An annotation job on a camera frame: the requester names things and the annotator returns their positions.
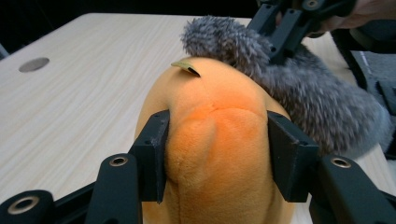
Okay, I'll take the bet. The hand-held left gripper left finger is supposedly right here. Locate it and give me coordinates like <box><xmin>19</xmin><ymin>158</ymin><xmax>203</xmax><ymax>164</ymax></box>
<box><xmin>129</xmin><ymin>109</ymin><xmax>172</xmax><ymax>204</ymax></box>

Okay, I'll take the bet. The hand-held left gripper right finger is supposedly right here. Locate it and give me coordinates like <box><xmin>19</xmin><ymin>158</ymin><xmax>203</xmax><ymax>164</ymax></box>
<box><xmin>266</xmin><ymin>110</ymin><xmax>320</xmax><ymax>203</ymax></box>

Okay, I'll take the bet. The grey fluffy cloth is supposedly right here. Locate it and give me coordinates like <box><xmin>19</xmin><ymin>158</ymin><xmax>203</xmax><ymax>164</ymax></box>
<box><xmin>180</xmin><ymin>15</ymin><xmax>394</xmax><ymax>161</ymax></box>

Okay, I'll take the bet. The orange plush toy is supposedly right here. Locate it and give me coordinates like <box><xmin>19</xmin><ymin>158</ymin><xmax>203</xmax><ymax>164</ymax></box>
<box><xmin>134</xmin><ymin>56</ymin><xmax>297</xmax><ymax>224</ymax></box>

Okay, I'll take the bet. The right hand-held gripper black cable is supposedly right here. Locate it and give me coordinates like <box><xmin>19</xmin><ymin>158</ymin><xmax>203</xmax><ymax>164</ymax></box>
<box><xmin>330</xmin><ymin>29</ymin><xmax>370</xmax><ymax>91</ymax></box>

